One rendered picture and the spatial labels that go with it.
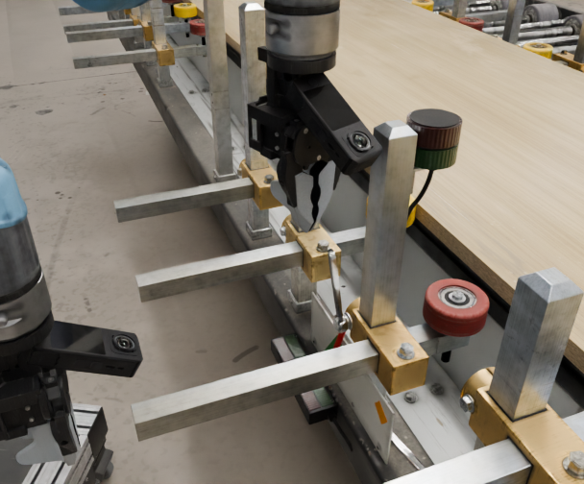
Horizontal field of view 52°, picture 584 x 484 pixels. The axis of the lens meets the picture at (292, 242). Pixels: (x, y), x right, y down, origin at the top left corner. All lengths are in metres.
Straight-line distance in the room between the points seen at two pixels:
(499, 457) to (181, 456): 1.29
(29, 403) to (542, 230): 0.73
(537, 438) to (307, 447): 1.23
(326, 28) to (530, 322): 0.33
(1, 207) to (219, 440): 1.35
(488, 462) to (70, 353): 0.39
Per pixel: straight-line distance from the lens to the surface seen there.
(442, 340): 0.81
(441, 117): 0.69
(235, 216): 1.34
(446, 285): 0.81
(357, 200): 1.27
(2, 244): 0.53
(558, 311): 0.51
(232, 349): 2.03
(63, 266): 2.54
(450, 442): 1.01
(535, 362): 0.53
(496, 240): 0.94
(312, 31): 0.61
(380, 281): 0.75
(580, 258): 0.94
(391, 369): 0.75
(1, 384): 0.64
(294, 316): 1.06
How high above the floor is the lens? 1.39
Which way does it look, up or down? 33 degrees down
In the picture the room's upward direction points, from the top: straight up
